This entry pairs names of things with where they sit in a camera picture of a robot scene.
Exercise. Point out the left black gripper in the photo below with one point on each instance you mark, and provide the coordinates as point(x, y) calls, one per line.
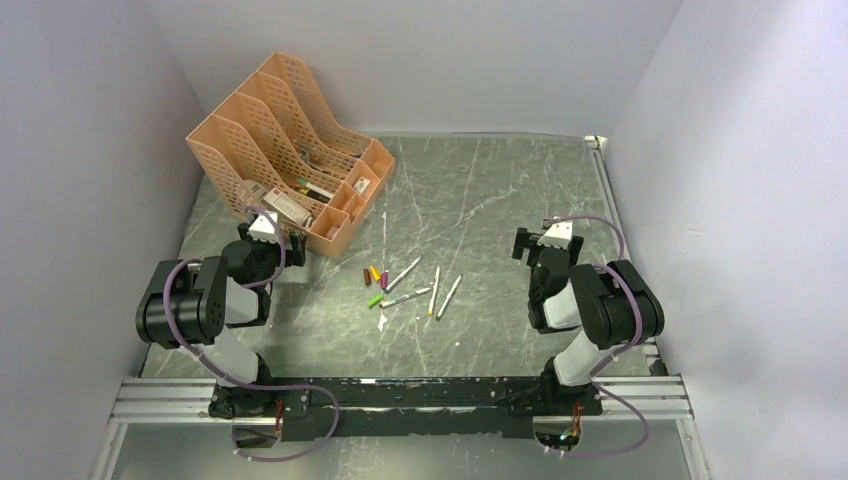
point(296, 256)

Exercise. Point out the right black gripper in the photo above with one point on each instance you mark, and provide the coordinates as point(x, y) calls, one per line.
point(529, 240)

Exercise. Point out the white marker pen green tip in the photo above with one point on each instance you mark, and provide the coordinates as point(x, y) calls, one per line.
point(451, 293)

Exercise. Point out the green pen cap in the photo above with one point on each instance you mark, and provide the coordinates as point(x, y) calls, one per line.
point(375, 301)

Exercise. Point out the white marker pen orange tip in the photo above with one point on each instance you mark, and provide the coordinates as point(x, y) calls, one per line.
point(434, 291)

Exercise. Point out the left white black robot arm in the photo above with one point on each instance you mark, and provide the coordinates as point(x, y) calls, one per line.
point(195, 306)

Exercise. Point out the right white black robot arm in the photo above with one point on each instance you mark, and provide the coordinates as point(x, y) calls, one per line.
point(610, 307)

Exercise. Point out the white marker pen upper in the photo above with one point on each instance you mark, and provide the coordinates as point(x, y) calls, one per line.
point(402, 274)

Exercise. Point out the white marker pen colourful label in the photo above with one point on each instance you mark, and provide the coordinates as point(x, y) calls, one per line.
point(405, 297)

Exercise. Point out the white calculator box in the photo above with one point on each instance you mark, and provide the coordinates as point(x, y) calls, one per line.
point(290, 209)

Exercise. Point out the black green marker in organizer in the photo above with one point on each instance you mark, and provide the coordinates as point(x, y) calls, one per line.
point(319, 190)

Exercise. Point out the peach plastic file organizer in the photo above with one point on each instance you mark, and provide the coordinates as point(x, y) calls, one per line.
point(277, 126)

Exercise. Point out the white staple box upper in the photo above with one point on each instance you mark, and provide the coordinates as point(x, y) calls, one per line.
point(362, 185)

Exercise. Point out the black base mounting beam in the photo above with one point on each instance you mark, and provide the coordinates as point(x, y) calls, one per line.
point(310, 408)

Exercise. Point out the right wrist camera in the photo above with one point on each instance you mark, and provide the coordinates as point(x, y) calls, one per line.
point(557, 235)

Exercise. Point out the aluminium rail frame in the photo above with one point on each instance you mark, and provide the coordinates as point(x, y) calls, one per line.
point(456, 201)

